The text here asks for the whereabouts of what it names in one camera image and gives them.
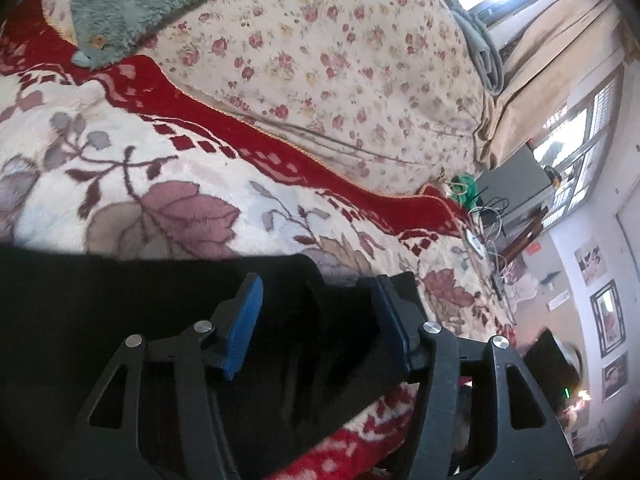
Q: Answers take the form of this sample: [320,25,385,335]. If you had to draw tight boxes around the tangle of white cables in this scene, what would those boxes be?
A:
[469,199,522,302]

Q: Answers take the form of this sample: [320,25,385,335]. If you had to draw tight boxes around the window with grille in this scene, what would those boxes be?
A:
[530,70,622,233]

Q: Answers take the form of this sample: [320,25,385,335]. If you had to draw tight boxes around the black pants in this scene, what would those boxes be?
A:
[0,242,431,480]

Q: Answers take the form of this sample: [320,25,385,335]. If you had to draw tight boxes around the small wall picture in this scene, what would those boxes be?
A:
[601,352,629,402]

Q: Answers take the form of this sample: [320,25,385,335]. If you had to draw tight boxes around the beige curtain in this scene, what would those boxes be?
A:
[472,0,627,171]

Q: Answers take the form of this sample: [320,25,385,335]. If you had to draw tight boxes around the red and white fleece blanket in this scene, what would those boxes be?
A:
[0,0,521,480]

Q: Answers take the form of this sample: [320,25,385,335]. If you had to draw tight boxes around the grey cabinet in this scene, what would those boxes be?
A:
[475,145,557,222]

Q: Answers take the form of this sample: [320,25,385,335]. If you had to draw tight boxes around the floral quilt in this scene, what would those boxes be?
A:
[50,0,493,198]

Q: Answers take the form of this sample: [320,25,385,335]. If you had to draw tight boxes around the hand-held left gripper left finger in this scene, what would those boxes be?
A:
[52,272,264,480]

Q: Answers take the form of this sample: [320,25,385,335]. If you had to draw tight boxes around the white bag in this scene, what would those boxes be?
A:
[515,272,542,304]

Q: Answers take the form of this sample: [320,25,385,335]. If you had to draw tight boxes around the brown wooden table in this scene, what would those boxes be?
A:
[500,205,547,262]

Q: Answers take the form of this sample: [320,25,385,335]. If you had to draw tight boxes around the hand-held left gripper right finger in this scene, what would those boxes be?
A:
[370,274,581,480]

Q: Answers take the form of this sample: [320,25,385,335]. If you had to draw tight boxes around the wall poster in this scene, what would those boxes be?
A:
[574,245,609,287]

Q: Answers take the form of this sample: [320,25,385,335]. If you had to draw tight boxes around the grey-green fleece garment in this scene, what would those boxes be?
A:
[69,0,313,69]

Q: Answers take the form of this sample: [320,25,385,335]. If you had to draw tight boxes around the grey folded towel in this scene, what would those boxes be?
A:
[449,6,507,97]

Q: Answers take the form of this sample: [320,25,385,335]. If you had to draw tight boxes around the white flat device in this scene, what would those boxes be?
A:
[463,230,487,259]

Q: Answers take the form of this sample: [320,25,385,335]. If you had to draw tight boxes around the green cloth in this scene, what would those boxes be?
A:
[451,174,482,209]

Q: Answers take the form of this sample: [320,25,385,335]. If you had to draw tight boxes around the framed wall picture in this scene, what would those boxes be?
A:
[590,280,627,359]

